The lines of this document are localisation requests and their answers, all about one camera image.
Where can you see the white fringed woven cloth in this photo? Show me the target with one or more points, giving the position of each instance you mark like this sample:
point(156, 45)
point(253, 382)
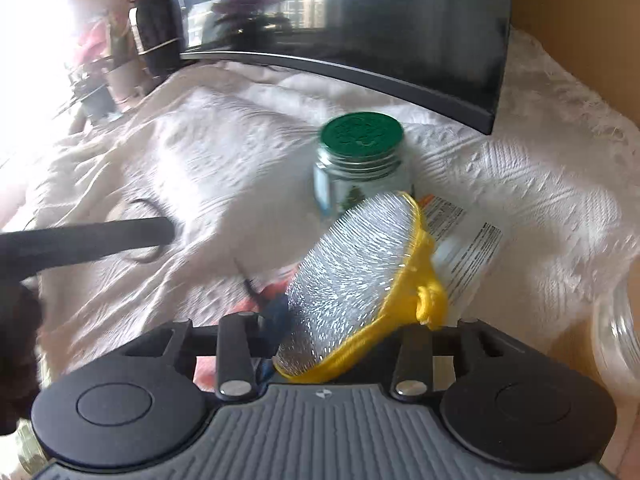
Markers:
point(200, 160)

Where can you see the green-lidded glass jar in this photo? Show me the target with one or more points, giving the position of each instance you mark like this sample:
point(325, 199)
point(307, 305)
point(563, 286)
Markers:
point(360, 135)

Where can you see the yellow-rimmed silver scrubber sponge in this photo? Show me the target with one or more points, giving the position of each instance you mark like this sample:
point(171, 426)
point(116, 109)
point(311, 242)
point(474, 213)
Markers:
point(350, 280)

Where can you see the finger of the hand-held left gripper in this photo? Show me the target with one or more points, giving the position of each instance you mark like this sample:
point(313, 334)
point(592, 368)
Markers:
point(90, 245)

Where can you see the black curved monitor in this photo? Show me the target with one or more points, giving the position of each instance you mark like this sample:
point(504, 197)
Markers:
point(400, 35)

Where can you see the person's left hand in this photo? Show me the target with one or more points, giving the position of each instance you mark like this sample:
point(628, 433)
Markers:
point(17, 360)

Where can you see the black bag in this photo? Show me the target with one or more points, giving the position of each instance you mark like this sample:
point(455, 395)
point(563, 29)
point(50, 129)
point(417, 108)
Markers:
point(157, 25)

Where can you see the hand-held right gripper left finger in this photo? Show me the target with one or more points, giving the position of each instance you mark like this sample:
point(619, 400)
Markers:
point(274, 311)

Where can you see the clear packet with white label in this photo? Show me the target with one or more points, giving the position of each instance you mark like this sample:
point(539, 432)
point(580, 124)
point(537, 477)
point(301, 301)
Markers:
point(465, 250)

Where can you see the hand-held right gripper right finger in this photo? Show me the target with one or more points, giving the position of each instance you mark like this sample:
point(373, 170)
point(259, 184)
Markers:
point(415, 355)

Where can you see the glass bowl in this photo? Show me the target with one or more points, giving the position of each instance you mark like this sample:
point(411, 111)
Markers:
point(620, 330)

